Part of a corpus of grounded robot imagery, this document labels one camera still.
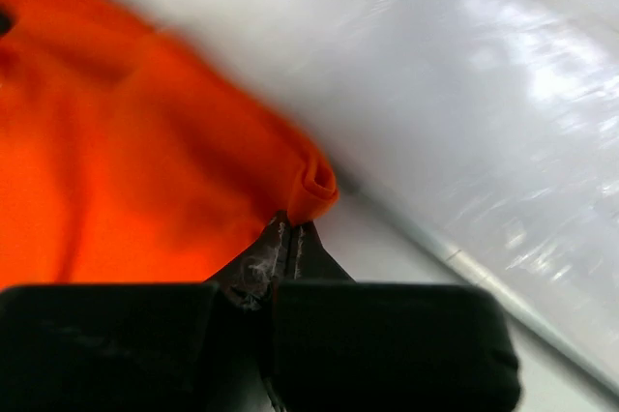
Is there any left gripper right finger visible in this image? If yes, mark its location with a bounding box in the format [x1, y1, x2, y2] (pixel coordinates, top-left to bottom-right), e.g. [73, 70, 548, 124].
[265, 223, 522, 411]

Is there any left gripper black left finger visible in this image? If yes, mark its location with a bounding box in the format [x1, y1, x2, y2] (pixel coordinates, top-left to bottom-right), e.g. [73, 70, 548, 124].
[1, 213, 291, 411]

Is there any orange t-shirt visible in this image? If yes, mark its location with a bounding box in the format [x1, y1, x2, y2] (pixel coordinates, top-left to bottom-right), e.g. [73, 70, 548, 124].
[1, 0, 339, 287]

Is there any silver foil tape sheet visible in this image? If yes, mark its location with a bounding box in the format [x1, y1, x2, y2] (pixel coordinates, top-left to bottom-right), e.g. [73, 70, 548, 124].
[251, 0, 619, 384]

